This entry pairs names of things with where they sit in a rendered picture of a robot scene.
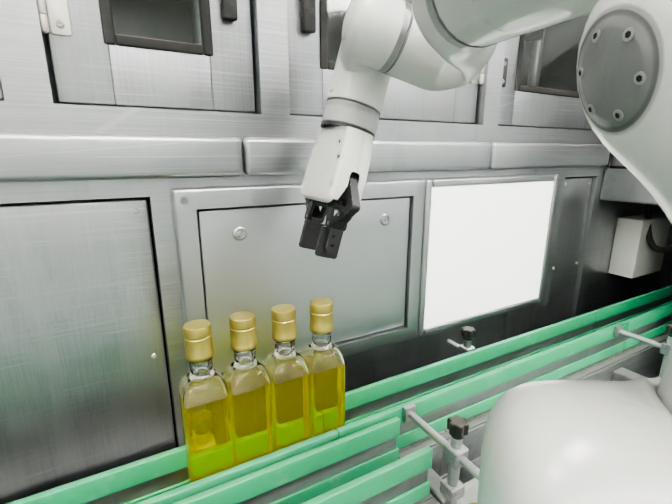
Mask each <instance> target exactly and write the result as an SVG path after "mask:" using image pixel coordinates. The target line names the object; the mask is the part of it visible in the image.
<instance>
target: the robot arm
mask: <svg viewBox="0 0 672 504"><path fill-rule="evenodd" d="M585 16H589V18H588V20H587V22H586V25H585V28H584V31H583V34H582V37H581V41H580V44H579V50H578V58H577V65H576V69H577V86H578V93H579V98H580V102H581V105H582V109H583V112H584V114H585V116H586V118H587V120H588V122H589V124H590V126H591V128H592V130H593V131H594V132H595V134H596V135H597V137H598V138H599V139H600V141H601V142H602V143H603V145H604V146H605V147H606V148H607V149H608V150H609V151H610V152H611V153H612V154H613V155H614V156H615V157H616V158H617V159H618V160H619V161H620V162H621V163H622V164H623V165H624V166H625V167H626V168H627V169H628V170H629V171H630V172H631V173H632V174H633V175H634V176H635V177H636V178H637V179H638V180H639V181H640V182H641V183H642V185H643V186H644V187H645V188H646V189H647V190H648V192H649V193H650V194H651V195H652V196H653V198H654V199H655V200H656V202H657V203H658V204H659V206H660V207H661V208H662V210H663V211H664V213H665V214H666V216H667V218H668V219H669V221H670V223H671V224H672V0H412V4H411V3H409V2H407V1H405V0H351V2H350V4H349V6H348V9H347V11H346V14H345V17H344V21H343V26H342V40H341V44H340V48H339V52H338V56H337V60H336V64H335V69H334V73H333V76H332V81H331V85H330V89H329V93H328V97H327V101H326V105H325V109H324V113H323V117H322V121H321V125H320V126H321V128H322V129H321V130H320V132H319V134H318V137H317V139H316V142H315V144H314V147H313V150H312V153H311V156H310V159H309V162H308V166H307V169H306V172H305V176H304V179H303V183H302V187H301V194H302V196H303V197H305V200H306V213H305V216H304V218H305V221H304V225H303V229H302V233H301V237H300V241H299V246H300V247H302V248H307V249H312V250H315V255H317V256H320V257H325V258H331V259H336V258H337V255H338V251H339V247H340V243H341V239H342V236H343V232H344V231H345V230H346V229H347V224H348V222H349V221H350V220H351V219H352V217H353V216H354V215H355V214H356V213H358V212H359V211H360V208H361V206H360V201H361V198H362V195H363V192H364V188H365V184H366V180H367V175H368V170H369V165H370V160H371V154H372V147H373V141H374V138H375V134H376V130H377V126H378V123H379V119H380V115H381V111H382V108H383V104H384V100H385V96H386V93H387V89H388V85H389V81H390V77H394V78H396V79H399V80H401V81H404V82H406V83H408V84H411V85H413V86H416V87H418V88H421V89H424V90H429V91H443V90H449V89H454V88H459V87H462V86H464V85H466V84H468V83H470V82H471V81H472V80H473V79H474V78H475V77H476V76H477V75H478V74H479V73H480V72H481V71H482V69H483V68H484V67H485V65H486V64H487V63H488V61H489V60H490V58H491V57H492V55H493V53H494V51H495V49H496V47H497V44H498V43H499V42H502V41H505V40H508V39H511V38H514V37H517V36H520V35H523V34H527V33H531V32H534V31H537V30H540V29H543V28H546V27H549V26H552V25H555V24H558V23H561V22H565V21H569V20H572V19H576V18H580V17H585ZM319 206H321V207H322V208H321V211H320V208H319ZM335 210H336V211H338V212H337V213H336V214H335V215H334V211H335ZM325 216H326V221H325V224H322V223H323V221H324V219H325ZM325 226H326V227H325ZM477 504H672V344H671V347H670V350H669V354H668V357H667V360H666V364H665V367H664V370H663V374H662V377H658V378H638V379H634V380H628V381H601V380H543V381H533V382H529V383H524V384H520V385H518V386H516V387H514V388H511V389H509V390H508V391H506V392H505V393H504V394H503V395H502V396H501V397H499V398H498V400H497V401H496V403H495V404H494V405H493V407H492V409H491V411H490V413H489V415H488V418H487V422H486V426H485V430H484V436H483V442H482V449H481V459H480V472H479V485H478V498H477Z"/></svg>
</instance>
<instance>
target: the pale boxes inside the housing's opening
mask: <svg viewBox="0 0 672 504"><path fill-rule="evenodd" d="M650 224H651V225H652V236H653V240H654V242H655V244H656V245H657V246H659V247H666V243H667V238H668V233H669V229H670V224H671V223H670V221H669V219H668V218H667V216H666V215H658V214H652V219H645V214H639V215H632V216H624V217H618V219H617V225H616V230H615V236H614V242H613V247H612V253H611V258H610V264H609V270H608V273H610V274H615V275H619V276H623V277H627V278H631V279H632V278H636V277H639V276H643V275H646V274H650V273H653V272H657V271H660V270H661V266H662V262H663V257H664V253H660V252H656V251H654V250H652V249H651V248H650V247H649V245H648V244H647V241H646V235H647V232H648V229H649V226H650Z"/></svg>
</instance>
